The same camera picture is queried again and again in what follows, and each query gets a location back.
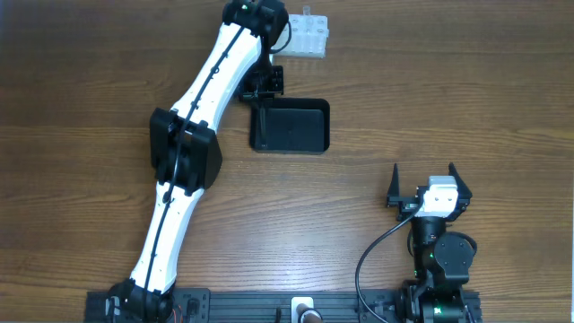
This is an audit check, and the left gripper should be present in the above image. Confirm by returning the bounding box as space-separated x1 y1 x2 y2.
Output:
239 65 285 102

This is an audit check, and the black tray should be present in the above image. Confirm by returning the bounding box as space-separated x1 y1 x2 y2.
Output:
248 97 332 156

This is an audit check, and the white test tube rack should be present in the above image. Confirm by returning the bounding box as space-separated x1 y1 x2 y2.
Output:
271 13 331 59

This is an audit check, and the mounting rail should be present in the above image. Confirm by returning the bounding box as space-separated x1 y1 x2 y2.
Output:
84 287 483 323

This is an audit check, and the black cable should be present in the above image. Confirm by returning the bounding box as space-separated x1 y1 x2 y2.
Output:
161 20 293 206
354 202 425 323

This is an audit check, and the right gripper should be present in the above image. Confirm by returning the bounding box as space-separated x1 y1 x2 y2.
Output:
387 161 474 222

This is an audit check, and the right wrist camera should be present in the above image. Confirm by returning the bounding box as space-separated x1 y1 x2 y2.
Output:
414 175 461 219

